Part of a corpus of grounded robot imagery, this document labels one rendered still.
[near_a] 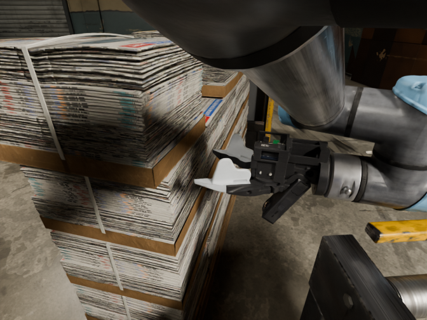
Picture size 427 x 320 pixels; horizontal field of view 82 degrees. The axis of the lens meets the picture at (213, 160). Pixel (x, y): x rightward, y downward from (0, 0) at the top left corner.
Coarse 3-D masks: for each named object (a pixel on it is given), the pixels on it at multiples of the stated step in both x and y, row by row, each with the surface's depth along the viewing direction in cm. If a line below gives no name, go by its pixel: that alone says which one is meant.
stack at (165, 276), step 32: (224, 128) 102; (192, 160) 62; (64, 192) 58; (96, 192) 55; (128, 192) 52; (160, 192) 49; (192, 192) 66; (224, 192) 122; (96, 224) 60; (128, 224) 57; (160, 224) 55; (192, 224) 69; (224, 224) 133; (64, 256) 72; (96, 256) 68; (128, 256) 63; (160, 256) 60; (192, 256) 73; (128, 288) 72; (160, 288) 67; (192, 288) 80
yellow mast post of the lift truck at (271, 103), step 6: (264, 96) 210; (264, 102) 212; (270, 102) 203; (264, 108) 208; (270, 108) 206; (264, 114) 211; (270, 114) 208; (264, 120) 213; (270, 120) 210; (264, 126) 216; (270, 126) 213
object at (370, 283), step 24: (336, 240) 38; (336, 264) 35; (360, 264) 34; (312, 288) 43; (336, 288) 35; (360, 288) 31; (384, 288) 31; (336, 312) 35; (360, 312) 30; (384, 312) 28; (408, 312) 28
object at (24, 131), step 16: (0, 48) 40; (0, 64) 42; (16, 64) 40; (0, 80) 42; (16, 80) 41; (0, 96) 44; (16, 96) 42; (0, 112) 45; (16, 112) 44; (32, 112) 43; (0, 128) 47; (16, 128) 46; (32, 128) 45; (16, 144) 49; (32, 144) 47
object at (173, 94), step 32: (64, 64) 37; (96, 64) 36; (128, 64) 34; (160, 64) 39; (192, 64) 51; (64, 96) 39; (96, 96) 38; (128, 96) 37; (160, 96) 42; (192, 96) 56; (96, 128) 40; (128, 128) 38; (160, 128) 43; (192, 128) 58; (128, 160) 42; (160, 160) 44
